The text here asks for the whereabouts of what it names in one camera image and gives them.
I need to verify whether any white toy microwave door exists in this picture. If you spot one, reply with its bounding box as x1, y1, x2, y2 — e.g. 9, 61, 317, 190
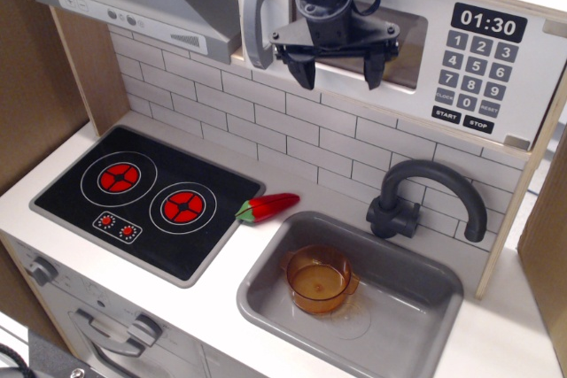
238, 0, 566, 150

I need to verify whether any red toy chili pepper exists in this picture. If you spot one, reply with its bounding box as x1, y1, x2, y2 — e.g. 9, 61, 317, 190
235, 193, 300, 223

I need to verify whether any black toy stove top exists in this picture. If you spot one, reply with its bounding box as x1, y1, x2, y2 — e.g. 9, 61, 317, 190
30, 126, 265, 288

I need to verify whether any orange transparent plastic pot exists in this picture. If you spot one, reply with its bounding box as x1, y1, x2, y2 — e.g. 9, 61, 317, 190
280, 244, 360, 314

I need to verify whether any grey oven door handle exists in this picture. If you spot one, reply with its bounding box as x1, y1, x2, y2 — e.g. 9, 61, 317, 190
68, 309, 163, 358

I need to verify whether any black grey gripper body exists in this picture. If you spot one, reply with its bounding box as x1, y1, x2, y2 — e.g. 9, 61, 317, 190
269, 4, 400, 63

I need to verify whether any dark grey toy faucet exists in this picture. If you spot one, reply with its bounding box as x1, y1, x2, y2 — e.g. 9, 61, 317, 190
366, 159, 488, 243

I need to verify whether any grey oven knob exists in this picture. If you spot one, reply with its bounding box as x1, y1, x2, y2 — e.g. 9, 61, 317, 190
27, 257, 58, 287

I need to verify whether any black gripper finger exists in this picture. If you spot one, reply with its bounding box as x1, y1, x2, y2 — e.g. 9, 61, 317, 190
288, 57, 315, 90
363, 52, 385, 89

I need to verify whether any grey toy sink basin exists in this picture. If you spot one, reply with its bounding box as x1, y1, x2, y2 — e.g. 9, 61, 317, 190
237, 212, 463, 377

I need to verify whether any brown cardboard panel right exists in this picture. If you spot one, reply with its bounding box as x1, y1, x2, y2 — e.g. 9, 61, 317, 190
518, 135, 566, 364

